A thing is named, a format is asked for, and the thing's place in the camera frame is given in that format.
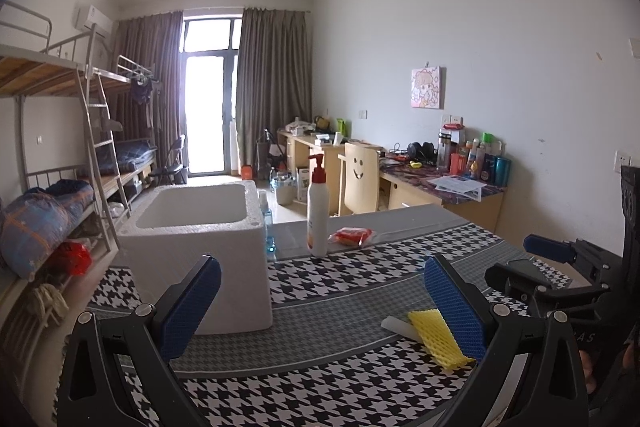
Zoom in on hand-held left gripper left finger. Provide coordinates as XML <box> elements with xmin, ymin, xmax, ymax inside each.
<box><xmin>56</xmin><ymin>254</ymin><xmax>223</xmax><ymax>427</ymax></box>

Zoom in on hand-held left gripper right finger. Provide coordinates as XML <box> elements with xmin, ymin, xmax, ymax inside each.
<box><xmin>422</xmin><ymin>253</ymin><xmax>591</xmax><ymax>427</ymax></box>

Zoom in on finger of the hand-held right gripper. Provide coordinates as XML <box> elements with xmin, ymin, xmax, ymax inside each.
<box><xmin>524</xmin><ymin>234</ymin><xmax>622</xmax><ymax>269</ymax></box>
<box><xmin>484</xmin><ymin>258</ymin><xmax>608</xmax><ymax>308</ymax></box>

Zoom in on yellow foam net sleeve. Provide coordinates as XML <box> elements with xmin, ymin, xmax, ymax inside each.
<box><xmin>407</xmin><ymin>308</ymin><xmax>477</xmax><ymax>368</ymax></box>

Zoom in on white foam box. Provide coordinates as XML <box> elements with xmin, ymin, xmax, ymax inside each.
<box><xmin>117</xmin><ymin>179</ymin><xmax>273</xmax><ymax>336</ymax></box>

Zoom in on person's right hand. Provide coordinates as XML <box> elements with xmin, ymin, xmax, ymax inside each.
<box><xmin>579</xmin><ymin>346</ymin><xmax>602</xmax><ymax>390</ymax></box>

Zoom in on white foam strip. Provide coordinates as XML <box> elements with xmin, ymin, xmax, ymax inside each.
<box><xmin>381</xmin><ymin>316</ymin><xmax>426</xmax><ymax>342</ymax></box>

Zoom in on wooden desk with patterned cover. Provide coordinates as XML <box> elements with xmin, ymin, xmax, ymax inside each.
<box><xmin>377</xmin><ymin>157</ymin><xmax>508</xmax><ymax>234</ymax></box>

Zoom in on printed paper sheets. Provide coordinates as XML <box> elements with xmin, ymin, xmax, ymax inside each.
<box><xmin>427</xmin><ymin>174</ymin><xmax>483</xmax><ymax>201</ymax></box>

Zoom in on row of toiletry bottles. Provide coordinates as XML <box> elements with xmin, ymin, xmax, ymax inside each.
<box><xmin>436</xmin><ymin>122</ymin><xmax>512</xmax><ymax>186</ymax></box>

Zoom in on small clear bottle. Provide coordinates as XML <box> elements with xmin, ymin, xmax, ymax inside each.
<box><xmin>257</xmin><ymin>190</ymin><xmax>277</xmax><ymax>263</ymax></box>

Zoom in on red snack packet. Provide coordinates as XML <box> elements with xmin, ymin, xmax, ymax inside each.
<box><xmin>327</xmin><ymin>227</ymin><xmax>376</xmax><ymax>249</ymax></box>

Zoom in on red plastic bag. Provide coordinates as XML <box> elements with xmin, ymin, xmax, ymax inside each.
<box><xmin>50</xmin><ymin>241</ymin><xmax>93</xmax><ymax>277</ymax></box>

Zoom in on houndstooth tablecloth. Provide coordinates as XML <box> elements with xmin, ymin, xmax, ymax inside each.
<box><xmin>55</xmin><ymin>203</ymin><xmax>591</xmax><ymax>427</ymax></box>

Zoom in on black folding chair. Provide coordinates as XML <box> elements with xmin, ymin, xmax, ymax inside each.
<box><xmin>147</xmin><ymin>134</ymin><xmax>188</xmax><ymax>185</ymax></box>

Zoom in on white bucket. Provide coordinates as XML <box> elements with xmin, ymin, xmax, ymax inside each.
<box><xmin>272</xmin><ymin>177</ymin><xmax>296</xmax><ymax>206</ymax></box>

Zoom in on white pump lotion bottle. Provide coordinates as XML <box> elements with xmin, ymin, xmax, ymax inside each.
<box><xmin>306</xmin><ymin>153</ymin><xmax>331</xmax><ymax>259</ymax></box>

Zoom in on wooden smiley face chair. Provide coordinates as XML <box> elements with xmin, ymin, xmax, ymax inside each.
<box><xmin>339</xmin><ymin>142</ymin><xmax>382</xmax><ymax>216</ymax></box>

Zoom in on black headphones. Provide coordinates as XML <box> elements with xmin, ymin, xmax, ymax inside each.
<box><xmin>406</xmin><ymin>141</ymin><xmax>437</xmax><ymax>165</ymax></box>

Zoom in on blue plaid mattress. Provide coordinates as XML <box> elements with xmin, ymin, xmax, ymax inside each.
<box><xmin>97</xmin><ymin>139</ymin><xmax>156</xmax><ymax>175</ymax></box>

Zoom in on blue plaid quilt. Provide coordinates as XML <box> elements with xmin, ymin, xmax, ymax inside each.
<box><xmin>0</xmin><ymin>179</ymin><xmax>96</xmax><ymax>280</ymax></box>

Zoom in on glass balcony door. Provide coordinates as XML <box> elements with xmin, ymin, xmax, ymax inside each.
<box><xmin>180</xmin><ymin>18</ymin><xmax>245</xmax><ymax>178</ymax></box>

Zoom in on dark hanging garment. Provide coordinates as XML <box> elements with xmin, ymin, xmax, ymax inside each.
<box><xmin>129</xmin><ymin>79</ymin><xmax>153</xmax><ymax>105</ymax></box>

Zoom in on brown curtain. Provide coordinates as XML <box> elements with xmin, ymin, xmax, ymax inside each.
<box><xmin>114</xmin><ymin>11</ymin><xmax>185</xmax><ymax>158</ymax></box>
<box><xmin>235</xmin><ymin>7</ymin><xmax>313</xmax><ymax>180</ymax></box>

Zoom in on metal bunk bed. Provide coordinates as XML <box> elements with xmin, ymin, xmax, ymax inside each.
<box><xmin>0</xmin><ymin>2</ymin><xmax>133</xmax><ymax>333</ymax></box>
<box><xmin>97</xmin><ymin>54</ymin><xmax>162</xmax><ymax>202</ymax></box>

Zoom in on white air conditioner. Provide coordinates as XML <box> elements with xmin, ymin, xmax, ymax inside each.
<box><xmin>75</xmin><ymin>5</ymin><xmax>113</xmax><ymax>38</ymax></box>

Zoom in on cartoon wall picture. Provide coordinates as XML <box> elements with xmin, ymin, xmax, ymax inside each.
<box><xmin>411</xmin><ymin>66</ymin><xmax>442</xmax><ymax>110</ymax></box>

